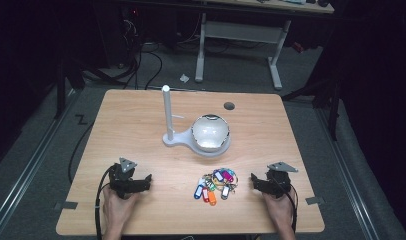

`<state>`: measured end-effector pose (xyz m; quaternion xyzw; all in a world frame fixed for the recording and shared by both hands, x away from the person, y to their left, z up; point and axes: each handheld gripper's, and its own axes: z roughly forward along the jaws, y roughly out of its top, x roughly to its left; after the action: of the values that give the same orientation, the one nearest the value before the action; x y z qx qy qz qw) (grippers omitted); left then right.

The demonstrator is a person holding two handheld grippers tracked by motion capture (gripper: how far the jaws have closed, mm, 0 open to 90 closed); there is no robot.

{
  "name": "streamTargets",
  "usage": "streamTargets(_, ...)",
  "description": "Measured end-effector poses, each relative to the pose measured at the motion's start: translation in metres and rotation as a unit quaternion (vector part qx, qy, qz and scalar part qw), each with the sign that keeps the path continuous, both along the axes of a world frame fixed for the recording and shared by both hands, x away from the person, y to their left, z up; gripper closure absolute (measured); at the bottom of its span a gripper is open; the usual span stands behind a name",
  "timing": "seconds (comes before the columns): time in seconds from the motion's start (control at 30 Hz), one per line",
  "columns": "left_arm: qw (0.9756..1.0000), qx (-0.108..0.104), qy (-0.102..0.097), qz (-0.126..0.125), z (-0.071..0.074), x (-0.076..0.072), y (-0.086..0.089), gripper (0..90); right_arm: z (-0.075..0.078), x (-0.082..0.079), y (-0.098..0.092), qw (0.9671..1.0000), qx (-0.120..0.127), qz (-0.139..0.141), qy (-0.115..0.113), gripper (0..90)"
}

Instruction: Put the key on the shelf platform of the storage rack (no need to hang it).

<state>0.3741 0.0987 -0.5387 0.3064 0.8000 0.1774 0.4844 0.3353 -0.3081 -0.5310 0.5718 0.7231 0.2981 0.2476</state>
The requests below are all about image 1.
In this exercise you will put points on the grey tape strip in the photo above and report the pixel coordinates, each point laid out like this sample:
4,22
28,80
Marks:
314,200
67,205

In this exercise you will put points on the wooden desk with white frame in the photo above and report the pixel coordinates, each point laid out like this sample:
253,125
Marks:
239,31

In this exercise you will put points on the person's right hand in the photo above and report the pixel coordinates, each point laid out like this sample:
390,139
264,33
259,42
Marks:
281,210

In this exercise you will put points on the white stand with pole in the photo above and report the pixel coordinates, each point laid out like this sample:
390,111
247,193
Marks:
167,113

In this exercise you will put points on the black metal stand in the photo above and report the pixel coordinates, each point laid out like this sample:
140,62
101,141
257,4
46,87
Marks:
331,90
62,66

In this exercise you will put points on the bunch of coloured key tags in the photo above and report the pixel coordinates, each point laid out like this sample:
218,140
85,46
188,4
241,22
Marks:
216,185

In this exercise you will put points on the crumpled white paper scrap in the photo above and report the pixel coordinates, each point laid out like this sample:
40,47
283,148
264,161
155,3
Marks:
184,78

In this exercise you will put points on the metal floor rail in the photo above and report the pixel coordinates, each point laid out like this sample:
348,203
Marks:
27,166
347,173

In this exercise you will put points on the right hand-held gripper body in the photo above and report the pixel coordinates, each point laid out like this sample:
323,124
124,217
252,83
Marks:
277,183

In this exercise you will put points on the dark computer tower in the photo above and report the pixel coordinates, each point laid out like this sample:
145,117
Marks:
119,33

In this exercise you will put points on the person's left hand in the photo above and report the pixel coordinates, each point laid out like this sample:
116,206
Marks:
116,208

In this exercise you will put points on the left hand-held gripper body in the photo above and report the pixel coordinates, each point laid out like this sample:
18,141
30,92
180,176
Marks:
119,181

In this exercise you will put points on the dark round table grommet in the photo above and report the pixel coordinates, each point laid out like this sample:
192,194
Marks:
229,106

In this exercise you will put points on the shiny metal bowl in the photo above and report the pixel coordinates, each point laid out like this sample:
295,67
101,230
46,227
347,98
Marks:
211,131

